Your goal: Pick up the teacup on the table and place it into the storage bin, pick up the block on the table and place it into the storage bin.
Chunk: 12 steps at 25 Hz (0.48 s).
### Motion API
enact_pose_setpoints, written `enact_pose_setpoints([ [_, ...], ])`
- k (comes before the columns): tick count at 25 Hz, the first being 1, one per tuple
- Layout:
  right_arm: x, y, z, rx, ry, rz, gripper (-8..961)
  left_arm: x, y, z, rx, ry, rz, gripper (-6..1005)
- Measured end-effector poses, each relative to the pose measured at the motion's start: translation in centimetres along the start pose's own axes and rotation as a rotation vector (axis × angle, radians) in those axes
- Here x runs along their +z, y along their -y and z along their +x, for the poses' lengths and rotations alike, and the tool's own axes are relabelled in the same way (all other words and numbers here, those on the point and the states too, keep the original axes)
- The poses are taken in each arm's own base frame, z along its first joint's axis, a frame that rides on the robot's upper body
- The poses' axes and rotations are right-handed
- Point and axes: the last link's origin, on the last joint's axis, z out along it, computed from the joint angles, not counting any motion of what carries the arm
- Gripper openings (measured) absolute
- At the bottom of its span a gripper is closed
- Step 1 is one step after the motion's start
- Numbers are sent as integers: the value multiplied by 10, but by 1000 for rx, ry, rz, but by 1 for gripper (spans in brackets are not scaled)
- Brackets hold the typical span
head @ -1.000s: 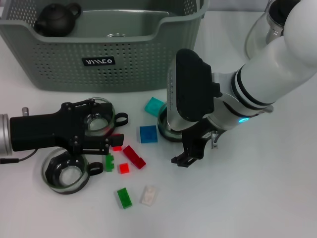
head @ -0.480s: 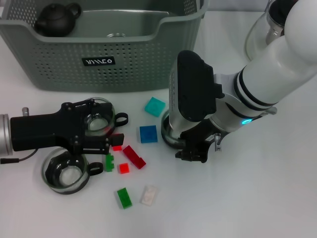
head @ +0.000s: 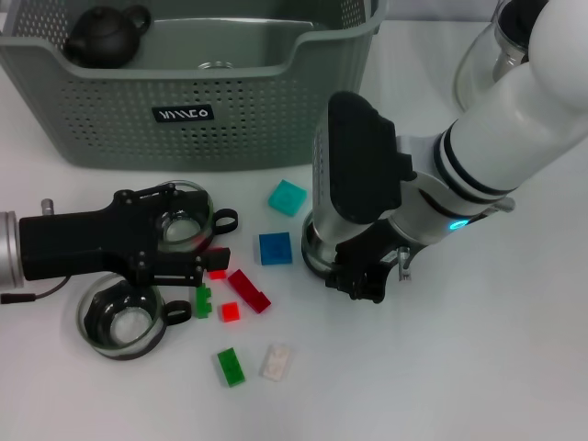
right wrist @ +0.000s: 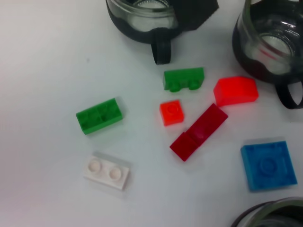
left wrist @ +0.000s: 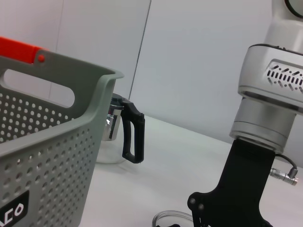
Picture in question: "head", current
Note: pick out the green rectangular brick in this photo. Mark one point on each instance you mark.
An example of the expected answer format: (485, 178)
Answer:
(231, 367)

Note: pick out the blue square brick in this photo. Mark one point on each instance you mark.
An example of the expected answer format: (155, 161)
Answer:
(274, 248)

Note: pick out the grey perforated storage bin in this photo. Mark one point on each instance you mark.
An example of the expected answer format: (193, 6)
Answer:
(115, 138)

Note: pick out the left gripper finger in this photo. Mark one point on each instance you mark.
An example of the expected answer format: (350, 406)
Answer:
(197, 201)
(218, 258)

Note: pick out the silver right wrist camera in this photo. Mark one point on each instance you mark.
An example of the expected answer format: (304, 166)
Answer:
(367, 161)

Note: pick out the teal square brick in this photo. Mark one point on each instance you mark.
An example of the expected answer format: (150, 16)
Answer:
(287, 197)

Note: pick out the bright red rectangular brick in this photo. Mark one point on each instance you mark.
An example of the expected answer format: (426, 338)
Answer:
(217, 274)

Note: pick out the white toy brick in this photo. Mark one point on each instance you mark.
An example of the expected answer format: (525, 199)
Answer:
(275, 363)

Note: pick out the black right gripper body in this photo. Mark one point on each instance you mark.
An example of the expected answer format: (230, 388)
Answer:
(367, 250)

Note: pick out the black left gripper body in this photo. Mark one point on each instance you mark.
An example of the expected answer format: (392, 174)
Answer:
(78, 243)

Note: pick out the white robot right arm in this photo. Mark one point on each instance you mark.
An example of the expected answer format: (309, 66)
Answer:
(505, 138)

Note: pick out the small red square brick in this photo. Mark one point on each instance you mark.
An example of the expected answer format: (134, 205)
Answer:
(229, 312)

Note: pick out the left gripper silver connector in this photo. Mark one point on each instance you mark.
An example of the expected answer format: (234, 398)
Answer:
(47, 206)

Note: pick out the green notched brick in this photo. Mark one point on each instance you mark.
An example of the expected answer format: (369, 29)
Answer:
(201, 303)

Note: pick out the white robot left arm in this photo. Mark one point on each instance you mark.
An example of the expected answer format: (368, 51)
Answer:
(7, 250)

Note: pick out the dark red long brick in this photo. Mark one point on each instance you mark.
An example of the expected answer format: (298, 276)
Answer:
(248, 291)

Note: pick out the gripper silver connector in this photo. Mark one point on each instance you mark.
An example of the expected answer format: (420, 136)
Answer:
(47, 206)
(404, 264)

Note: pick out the dark clay teapot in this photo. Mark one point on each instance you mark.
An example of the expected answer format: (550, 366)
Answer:
(105, 39)

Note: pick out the glass teacup black sleeve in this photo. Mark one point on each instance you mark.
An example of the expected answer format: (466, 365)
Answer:
(216, 64)
(308, 255)
(124, 326)
(181, 232)

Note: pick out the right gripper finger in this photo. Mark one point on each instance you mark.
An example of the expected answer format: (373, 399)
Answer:
(339, 279)
(369, 289)

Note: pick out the right gripper silver connector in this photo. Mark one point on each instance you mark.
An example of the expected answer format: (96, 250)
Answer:
(404, 264)

